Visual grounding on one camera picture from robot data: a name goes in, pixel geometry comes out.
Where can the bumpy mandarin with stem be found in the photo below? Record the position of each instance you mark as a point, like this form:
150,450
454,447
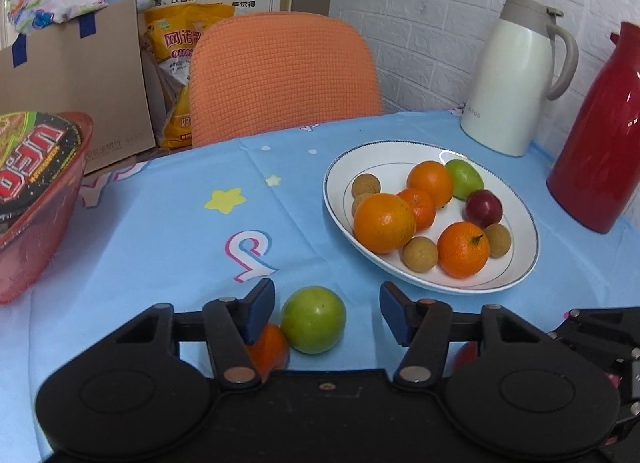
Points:
463,250

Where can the orange chair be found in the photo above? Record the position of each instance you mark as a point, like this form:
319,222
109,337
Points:
271,71

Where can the green fruit front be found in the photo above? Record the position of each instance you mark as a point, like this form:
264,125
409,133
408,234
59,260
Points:
464,177

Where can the small mandarin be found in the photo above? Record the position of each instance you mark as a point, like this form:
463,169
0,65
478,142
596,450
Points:
422,205

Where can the yellow snack bag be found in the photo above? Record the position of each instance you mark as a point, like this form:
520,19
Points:
170,36

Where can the white thermos jug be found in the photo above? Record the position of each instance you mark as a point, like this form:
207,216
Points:
527,60

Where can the longan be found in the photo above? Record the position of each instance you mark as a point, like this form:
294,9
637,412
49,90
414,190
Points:
420,254
358,200
499,239
365,183

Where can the green fruit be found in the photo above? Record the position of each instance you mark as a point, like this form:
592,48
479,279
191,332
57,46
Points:
313,320
464,177

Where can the red thermos jug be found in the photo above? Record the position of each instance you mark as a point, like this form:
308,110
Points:
598,168

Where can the red plum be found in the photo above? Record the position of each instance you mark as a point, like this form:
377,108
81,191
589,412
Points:
465,355
482,208

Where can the mandarin back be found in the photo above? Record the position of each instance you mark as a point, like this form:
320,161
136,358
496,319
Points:
271,351

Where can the large smooth orange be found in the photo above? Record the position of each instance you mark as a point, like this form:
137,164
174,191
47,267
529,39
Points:
383,223

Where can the brown cardboard box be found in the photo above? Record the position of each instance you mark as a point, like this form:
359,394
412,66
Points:
94,64

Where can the green fruit back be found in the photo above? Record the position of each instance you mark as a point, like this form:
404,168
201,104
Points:
313,320

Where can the red plum front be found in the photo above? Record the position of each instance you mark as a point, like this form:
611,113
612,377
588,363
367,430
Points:
482,208

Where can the red plum back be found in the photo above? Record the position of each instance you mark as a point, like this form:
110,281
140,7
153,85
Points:
465,355

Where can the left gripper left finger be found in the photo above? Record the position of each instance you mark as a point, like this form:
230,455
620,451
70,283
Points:
226,325

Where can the white ceramic plate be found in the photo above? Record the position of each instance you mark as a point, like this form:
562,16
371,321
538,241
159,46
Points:
390,161

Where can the UFO instant noodle cup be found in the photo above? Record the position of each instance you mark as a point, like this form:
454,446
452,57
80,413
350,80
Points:
35,148

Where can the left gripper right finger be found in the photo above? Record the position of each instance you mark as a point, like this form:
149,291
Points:
426,328

